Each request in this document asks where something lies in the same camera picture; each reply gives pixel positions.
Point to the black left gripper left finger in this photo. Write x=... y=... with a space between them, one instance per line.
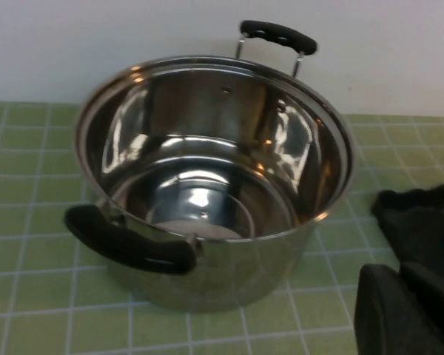
x=385 y=318

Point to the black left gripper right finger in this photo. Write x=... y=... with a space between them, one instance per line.
x=440 y=307

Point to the stainless steel cooking pot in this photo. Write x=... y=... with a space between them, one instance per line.
x=244 y=266

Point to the green checkered table mat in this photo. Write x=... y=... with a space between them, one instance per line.
x=40 y=296

